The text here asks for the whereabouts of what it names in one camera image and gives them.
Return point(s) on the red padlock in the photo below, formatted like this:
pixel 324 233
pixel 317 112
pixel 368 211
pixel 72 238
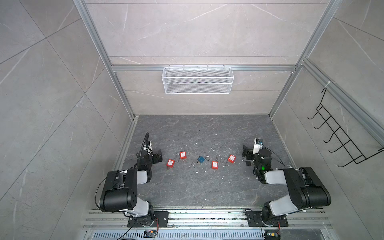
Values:
pixel 230 160
pixel 170 163
pixel 182 155
pixel 214 165

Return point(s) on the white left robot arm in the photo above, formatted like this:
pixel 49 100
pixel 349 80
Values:
pixel 120 191

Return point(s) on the black wire hook rack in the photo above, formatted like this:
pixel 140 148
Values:
pixel 340 134

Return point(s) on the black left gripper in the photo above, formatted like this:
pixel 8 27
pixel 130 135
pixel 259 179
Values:
pixel 156 156

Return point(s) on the white wire mesh basket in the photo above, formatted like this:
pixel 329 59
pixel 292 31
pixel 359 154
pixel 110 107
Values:
pixel 197 80

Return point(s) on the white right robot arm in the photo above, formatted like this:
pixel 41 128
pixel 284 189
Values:
pixel 305 189

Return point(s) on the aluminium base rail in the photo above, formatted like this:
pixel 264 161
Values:
pixel 208 223

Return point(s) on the blue padlock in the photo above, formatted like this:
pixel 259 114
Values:
pixel 202 159

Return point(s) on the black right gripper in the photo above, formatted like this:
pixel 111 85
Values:
pixel 249 153

